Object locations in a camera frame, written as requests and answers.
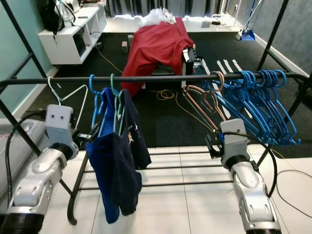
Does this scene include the blue plastic hanger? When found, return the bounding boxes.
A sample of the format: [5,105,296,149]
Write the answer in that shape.
[256,70,302,146]
[205,72,269,139]
[239,70,292,144]
[222,71,281,142]
[89,75,122,137]

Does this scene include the green plastic hanger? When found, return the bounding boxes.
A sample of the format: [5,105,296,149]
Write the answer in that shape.
[110,74,123,135]

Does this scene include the navy blue hung garment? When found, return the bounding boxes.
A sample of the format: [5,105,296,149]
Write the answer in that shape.
[85,88,152,224]

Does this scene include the black metal clothes rack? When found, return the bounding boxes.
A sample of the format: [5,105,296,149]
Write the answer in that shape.
[0,0,312,226]

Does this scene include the black box device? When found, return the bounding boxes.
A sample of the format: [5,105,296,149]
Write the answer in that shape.
[181,46,205,75]

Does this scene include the white shelf unit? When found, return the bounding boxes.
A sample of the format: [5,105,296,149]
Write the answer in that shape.
[38,4,108,65]

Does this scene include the red cloth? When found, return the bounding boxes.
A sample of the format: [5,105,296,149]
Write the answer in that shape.
[121,18,195,97]

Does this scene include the black backpack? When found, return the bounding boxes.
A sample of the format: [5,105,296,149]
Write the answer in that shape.
[37,0,65,35]

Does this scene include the white crumpled cloth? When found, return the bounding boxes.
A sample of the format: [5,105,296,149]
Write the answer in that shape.
[139,8,177,27]

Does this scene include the dark striped curtains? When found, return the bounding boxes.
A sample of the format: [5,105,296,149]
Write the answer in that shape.
[106,0,225,18]

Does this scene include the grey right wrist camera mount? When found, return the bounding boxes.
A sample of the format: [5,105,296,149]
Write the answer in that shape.
[219,118,250,164]

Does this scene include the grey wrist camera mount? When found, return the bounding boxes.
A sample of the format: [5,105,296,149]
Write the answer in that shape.
[45,104,79,147]
[219,118,250,164]

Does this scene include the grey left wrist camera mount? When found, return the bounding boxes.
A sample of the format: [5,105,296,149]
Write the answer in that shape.
[45,104,79,147]

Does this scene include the white wire hanger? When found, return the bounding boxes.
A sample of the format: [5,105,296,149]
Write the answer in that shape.
[47,77,88,115]

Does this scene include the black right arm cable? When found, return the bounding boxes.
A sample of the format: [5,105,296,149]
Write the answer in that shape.
[241,132,278,198]

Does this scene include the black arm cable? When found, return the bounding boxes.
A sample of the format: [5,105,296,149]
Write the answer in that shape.
[241,132,278,198]
[4,111,49,196]

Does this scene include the yellow floor cable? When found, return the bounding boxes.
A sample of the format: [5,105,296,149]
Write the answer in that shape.
[95,46,220,132]

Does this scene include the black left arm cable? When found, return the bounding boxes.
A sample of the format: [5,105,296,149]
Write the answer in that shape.
[4,111,49,196]

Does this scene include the blue dustpan with handle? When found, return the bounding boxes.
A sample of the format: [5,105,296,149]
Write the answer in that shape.
[235,0,270,41]

